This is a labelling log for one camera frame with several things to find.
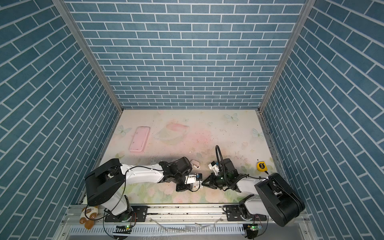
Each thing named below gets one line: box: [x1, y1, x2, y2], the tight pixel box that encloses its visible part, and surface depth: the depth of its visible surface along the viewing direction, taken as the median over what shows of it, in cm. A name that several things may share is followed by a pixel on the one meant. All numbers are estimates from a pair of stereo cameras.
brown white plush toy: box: [79, 205, 99, 230], surface depth 72 cm
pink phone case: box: [129, 126, 150, 153], surface depth 101 cm
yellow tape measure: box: [256, 161, 269, 175], surface depth 90 cm
